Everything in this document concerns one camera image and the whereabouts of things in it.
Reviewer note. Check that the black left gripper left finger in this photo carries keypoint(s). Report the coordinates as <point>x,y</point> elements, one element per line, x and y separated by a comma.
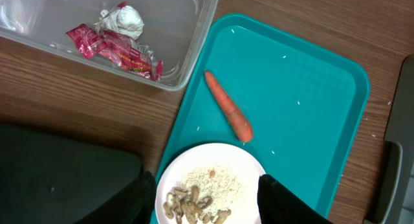
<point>133,204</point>

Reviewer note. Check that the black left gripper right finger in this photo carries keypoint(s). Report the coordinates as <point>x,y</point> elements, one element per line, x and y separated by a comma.
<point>278,205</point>

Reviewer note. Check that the pink plate with peanuts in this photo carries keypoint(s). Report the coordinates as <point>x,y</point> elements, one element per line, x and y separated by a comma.
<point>246,167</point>

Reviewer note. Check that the orange carrot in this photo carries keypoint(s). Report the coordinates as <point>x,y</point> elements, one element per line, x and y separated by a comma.
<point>235,117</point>

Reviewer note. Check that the grey plastic dishwasher rack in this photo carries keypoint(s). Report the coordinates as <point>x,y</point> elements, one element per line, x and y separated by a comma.
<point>395,202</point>

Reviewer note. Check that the peanut shells pile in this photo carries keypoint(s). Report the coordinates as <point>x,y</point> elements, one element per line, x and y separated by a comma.
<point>183,204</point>

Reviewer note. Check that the pile of rice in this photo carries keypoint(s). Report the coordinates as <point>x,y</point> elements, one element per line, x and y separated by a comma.
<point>221,183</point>

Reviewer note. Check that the black tray bin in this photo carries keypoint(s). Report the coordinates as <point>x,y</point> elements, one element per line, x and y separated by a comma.
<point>52,179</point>

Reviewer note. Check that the teal plastic tray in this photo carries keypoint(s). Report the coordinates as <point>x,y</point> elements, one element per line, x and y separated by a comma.
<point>303,102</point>

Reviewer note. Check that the red snack wrapper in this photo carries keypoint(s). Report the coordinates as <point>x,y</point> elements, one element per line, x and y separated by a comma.
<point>118,48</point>

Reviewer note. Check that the crumpled white tissue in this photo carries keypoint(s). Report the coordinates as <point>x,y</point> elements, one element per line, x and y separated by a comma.
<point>123,19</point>

